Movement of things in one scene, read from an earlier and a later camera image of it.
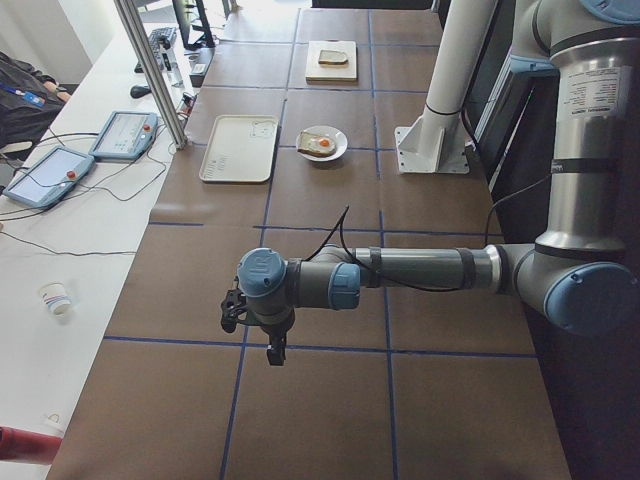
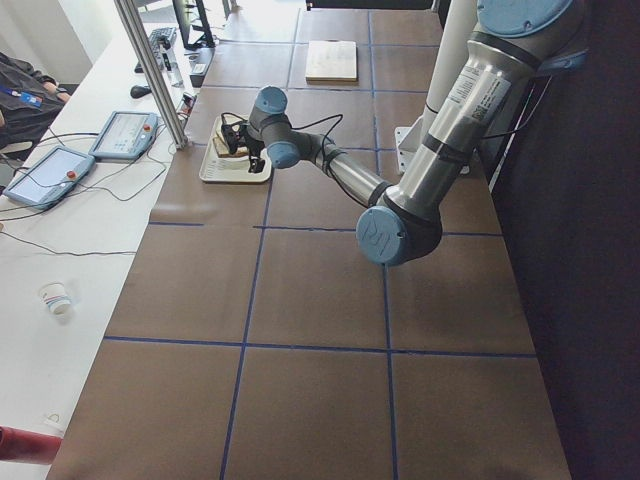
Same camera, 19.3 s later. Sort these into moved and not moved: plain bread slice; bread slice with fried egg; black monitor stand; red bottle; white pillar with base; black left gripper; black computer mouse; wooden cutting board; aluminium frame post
Moved: plain bread slice; black left gripper; bread slice with fried egg
Not moved: black computer mouse; wooden cutting board; black monitor stand; white pillar with base; aluminium frame post; red bottle
